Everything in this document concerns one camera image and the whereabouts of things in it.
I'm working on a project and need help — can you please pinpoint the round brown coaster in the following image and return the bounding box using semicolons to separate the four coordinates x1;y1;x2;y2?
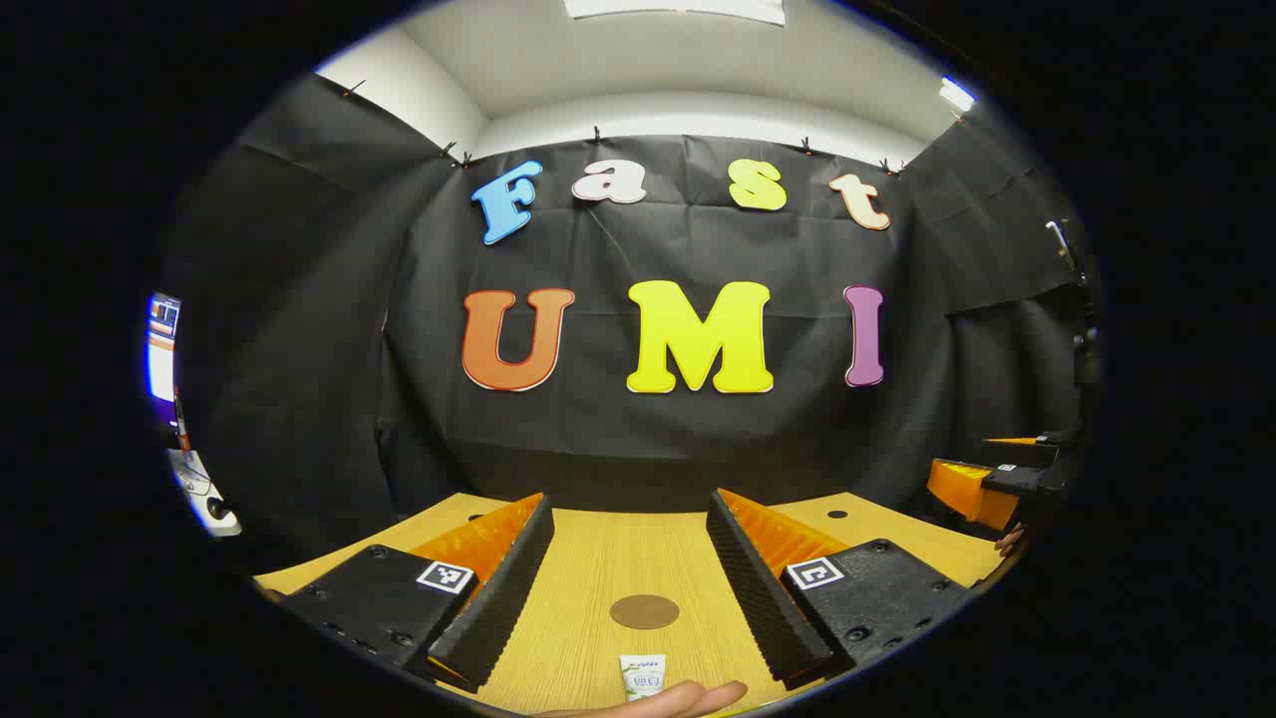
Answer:
609;594;681;630

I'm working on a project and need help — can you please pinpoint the black backdrop cloth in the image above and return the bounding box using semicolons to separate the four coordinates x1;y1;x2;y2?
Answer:
164;72;1093;574

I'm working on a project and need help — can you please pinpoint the wooden desktop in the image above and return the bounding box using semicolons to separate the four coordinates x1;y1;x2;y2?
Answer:
254;491;1008;718

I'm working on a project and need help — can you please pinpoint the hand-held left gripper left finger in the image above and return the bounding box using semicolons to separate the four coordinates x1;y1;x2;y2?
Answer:
282;493;555;694

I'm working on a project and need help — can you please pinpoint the white toothpaste tube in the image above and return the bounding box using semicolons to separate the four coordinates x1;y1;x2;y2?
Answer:
619;654;667;702

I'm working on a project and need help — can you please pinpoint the bright monitor screen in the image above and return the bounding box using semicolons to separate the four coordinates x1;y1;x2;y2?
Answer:
147;292;183;405

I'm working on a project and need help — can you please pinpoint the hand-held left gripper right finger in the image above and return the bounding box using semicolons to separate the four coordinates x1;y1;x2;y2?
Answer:
706;489;970;692

